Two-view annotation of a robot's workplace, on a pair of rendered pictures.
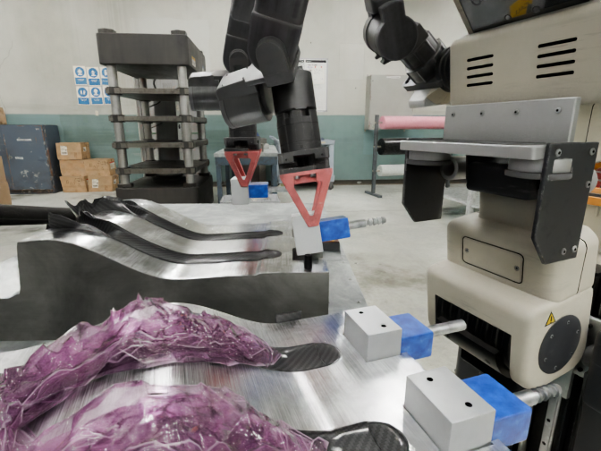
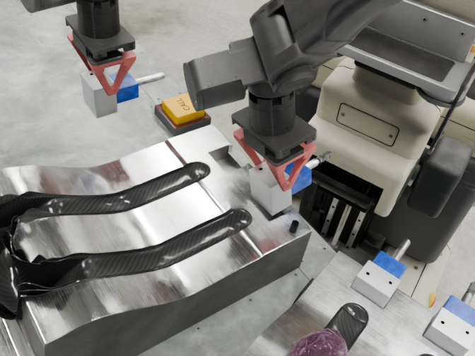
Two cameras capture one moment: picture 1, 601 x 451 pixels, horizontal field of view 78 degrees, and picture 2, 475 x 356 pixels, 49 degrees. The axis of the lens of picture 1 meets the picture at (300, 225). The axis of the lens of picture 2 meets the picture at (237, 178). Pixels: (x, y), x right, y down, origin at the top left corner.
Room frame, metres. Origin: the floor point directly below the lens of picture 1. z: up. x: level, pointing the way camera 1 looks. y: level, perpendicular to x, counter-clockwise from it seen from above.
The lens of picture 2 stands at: (0.14, 0.36, 1.44)
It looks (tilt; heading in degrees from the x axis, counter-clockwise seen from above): 45 degrees down; 320
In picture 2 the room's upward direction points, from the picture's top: 10 degrees clockwise
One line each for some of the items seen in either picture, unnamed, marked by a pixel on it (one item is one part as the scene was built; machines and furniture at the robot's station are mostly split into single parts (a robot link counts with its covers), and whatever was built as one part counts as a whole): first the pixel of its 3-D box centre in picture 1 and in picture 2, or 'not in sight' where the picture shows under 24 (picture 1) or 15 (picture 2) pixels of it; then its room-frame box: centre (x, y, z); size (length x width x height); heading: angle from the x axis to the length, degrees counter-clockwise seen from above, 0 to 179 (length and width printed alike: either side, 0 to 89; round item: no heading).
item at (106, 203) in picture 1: (167, 227); (119, 222); (0.54, 0.20, 0.92); 0.35 x 0.16 x 0.09; 92
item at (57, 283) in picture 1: (162, 255); (107, 245); (0.55, 0.22, 0.87); 0.50 x 0.26 x 0.14; 92
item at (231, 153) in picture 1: (243, 163); (106, 64); (0.77, 0.12, 0.99); 0.07 x 0.07 x 0.09; 2
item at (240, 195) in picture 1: (263, 189); (126, 85); (0.78, 0.08, 0.93); 0.13 x 0.05 x 0.05; 91
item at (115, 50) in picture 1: (168, 131); not in sight; (4.97, 1.73, 1.03); 1.54 x 0.94 x 2.06; 5
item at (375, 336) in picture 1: (411, 335); (387, 268); (0.34, -0.11, 0.86); 0.13 x 0.05 x 0.05; 109
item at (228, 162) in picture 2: not in sight; (227, 166); (0.60, -0.01, 0.87); 0.05 x 0.05 x 0.04; 2
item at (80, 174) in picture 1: (88, 166); not in sight; (6.42, 3.66, 0.42); 0.86 x 0.33 x 0.83; 95
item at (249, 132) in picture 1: (242, 127); (98, 16); (0.78, 0.12, 1.06); 0.10 x 0.07 x 0.07; 2
